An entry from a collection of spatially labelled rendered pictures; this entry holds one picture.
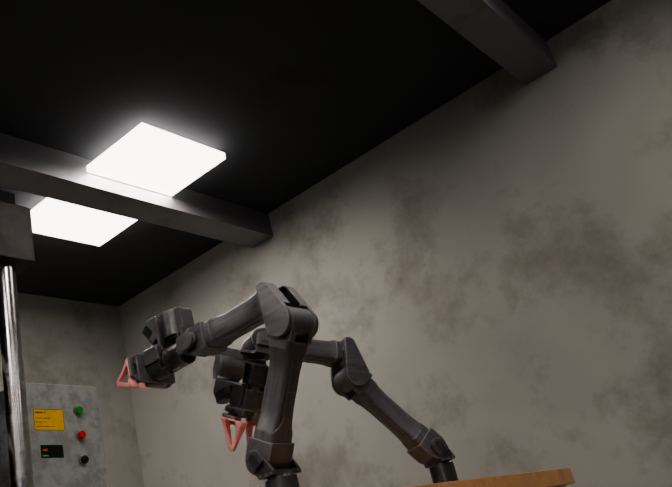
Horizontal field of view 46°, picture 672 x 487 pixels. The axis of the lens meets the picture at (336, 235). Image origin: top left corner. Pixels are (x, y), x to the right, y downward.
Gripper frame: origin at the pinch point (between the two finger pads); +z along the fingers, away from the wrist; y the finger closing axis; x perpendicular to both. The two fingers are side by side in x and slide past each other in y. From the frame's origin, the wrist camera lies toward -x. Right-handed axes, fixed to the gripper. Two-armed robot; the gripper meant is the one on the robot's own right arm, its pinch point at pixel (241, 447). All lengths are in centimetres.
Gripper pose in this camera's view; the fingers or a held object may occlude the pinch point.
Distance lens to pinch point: 191.7
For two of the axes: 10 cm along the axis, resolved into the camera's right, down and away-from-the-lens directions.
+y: -5.8, -2.1, -7.9
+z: -1.9, 9.7, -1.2
